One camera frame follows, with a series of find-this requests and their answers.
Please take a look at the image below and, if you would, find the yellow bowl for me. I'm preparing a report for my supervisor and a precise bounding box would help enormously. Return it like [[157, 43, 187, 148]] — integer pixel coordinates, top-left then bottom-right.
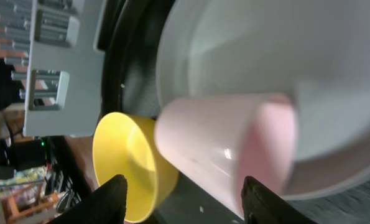
[[93, 112, 179, 223]]

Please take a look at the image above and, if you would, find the pink plastic cup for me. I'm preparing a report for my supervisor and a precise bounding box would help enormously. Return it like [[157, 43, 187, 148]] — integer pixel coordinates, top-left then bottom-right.
[[154, 94, 298, 217]]

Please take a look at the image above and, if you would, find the light grey plate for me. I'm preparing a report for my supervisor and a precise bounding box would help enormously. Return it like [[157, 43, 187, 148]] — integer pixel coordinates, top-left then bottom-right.
[[156, 0, 370, 200]]

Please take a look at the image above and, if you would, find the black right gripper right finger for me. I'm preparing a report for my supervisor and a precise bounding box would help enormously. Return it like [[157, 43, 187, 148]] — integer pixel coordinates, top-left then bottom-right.
[[241, 176, 316, 224]]

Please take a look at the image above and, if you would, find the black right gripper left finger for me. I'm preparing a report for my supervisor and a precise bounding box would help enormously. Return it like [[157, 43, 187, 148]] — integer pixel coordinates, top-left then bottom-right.
[[50, 175, 127, 224]]

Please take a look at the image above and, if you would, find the grey plastic dishwasher rack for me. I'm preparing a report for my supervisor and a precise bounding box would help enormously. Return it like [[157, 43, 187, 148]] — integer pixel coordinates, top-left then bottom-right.
[[0, 0, 107, 137]]

